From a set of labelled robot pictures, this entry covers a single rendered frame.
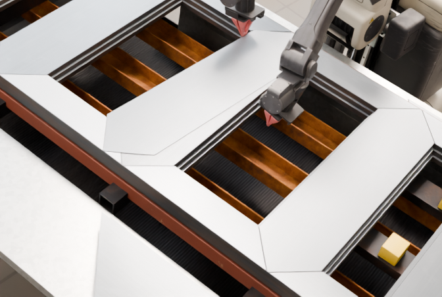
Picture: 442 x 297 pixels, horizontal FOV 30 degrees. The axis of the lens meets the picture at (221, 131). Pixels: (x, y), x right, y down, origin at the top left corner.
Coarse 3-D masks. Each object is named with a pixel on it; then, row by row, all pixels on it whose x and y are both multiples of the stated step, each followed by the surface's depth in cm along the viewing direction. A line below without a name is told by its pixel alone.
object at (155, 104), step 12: (144, 96) 218; (156, 96) 219; (144, 108) 215; (156, 108) 216; (168, 108) 217; (156, 120) 213; (168, 120) 214; (180, 120) 214; (192, 120) 215; (180, 132) 211
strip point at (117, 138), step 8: (112, 120) 211; (112, 128) 209; (120, 128) 209; (112, 136) 207; (120, 136) 207; (128, 136) 208; (104, 144) 205; (112, 144) 205; (120, 144) 206; (128, 144) 206; (136, 144) 206; (128, 152) 204; (136, 152) 204; (144, 152) 205; (152, 152) 205
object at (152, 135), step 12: (120, 108) 214; (132, 108) 215; (120, 120) 211; (132, 120) 212; (144, 120) 212; (132, 132) 209; (144, 132) 210; (156, 132) 210; (168, 132) 211; (144, 144) 207; (156, 144) 207; (168, 144) 208
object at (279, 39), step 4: (260, 32) 243; (264, 32) 244; (268, 32) 244; (272, 32) 244; (276, 32) 244; (280, 32) 245; (264, 36) 242; (268, 36) 243; (272, 36) 243; (276, 36) 243; (280, 36) 243; (284, 36) 244; (272, 40) 242; (276, 40) 242; (280, 40) 242; (284, 40) 242; (288, 40) 243; (276, 44) 241; (280, 44) 241; (284, 44) 241; (280, 48) 240; (284, 48) 240
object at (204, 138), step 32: (0, 0) 239; (192, 0) 252; (128, 32) 239; (288, 32) 246; (64, 64) 223; (256, 96) 225; (352, 96) 232; (64, 128) 210; (224, 128) 217; (128, 160) 203; (160, 160) 204; (192, 160) 210; (192, 224) 195; (416, 256) 199; (288, 288) 184
